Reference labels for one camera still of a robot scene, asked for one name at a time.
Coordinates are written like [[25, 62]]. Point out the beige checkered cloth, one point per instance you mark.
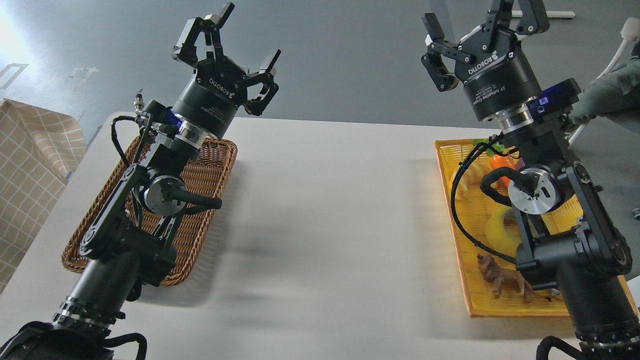
[[39, 149]]

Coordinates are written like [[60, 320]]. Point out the white metal stand base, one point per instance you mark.
[[551, 14]]

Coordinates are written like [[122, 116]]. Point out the yellow plastic basket tray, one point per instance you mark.
[[473, 213]]

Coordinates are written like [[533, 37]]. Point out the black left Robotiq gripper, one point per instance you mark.
[[212, 97]]

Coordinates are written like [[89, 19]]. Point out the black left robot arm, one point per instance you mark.
[[130, 242]]

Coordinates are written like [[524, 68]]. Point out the brown toy lion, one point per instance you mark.
[[498, 276]]

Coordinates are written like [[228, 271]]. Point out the yellow tape roll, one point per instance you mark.
[[502, 232]]

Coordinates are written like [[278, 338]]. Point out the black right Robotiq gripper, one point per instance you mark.
[[499, 75]]

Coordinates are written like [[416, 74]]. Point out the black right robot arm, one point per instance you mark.
[[568, 241]]

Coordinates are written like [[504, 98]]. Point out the orange toy carrot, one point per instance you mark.
[[497, 161]]

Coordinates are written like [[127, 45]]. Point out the toy croissant bread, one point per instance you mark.
[[473, 174]]

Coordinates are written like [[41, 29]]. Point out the person in grey clothing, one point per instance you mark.
[[614, 93]]

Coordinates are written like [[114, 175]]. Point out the white office chair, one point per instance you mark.
[[630, 32]]

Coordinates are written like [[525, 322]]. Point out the brown wicker basket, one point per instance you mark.
[[207, 176]]

